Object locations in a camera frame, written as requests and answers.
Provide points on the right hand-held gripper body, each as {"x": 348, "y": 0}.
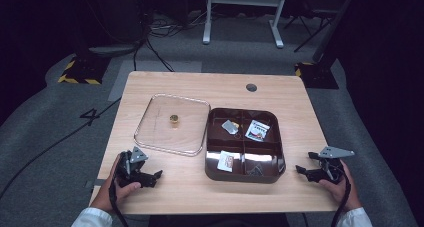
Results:
{"x": 330, "y": 167}

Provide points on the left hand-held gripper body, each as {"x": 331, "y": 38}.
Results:
{"x": 128, "y": 173}

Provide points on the person's right hand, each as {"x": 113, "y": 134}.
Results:
{"x": 343, "y": 192}

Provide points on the person's left hand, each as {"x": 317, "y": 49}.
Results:
{"x": 110, "y": 195}

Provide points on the clear lid with gold knob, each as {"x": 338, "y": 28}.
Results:
{"x": 173, "y": 127}

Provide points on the white packet with red print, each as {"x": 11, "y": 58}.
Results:
{"x": 257, "y": 130}

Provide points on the dark brown compartment tray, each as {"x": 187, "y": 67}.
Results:
{"x": 245, "y": 147}

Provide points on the person's dark lap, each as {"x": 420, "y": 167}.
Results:
{"x": 216, "y": 220}

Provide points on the yellow black striped stand base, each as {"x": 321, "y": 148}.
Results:
{"x": 316, "y": 75}
{"x": 83, "y": 70}

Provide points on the silver foil packet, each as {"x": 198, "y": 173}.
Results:
{"x": 230, "y": 126}

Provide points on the black tripod stand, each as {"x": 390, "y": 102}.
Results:
{"x": 310, "y": 23}

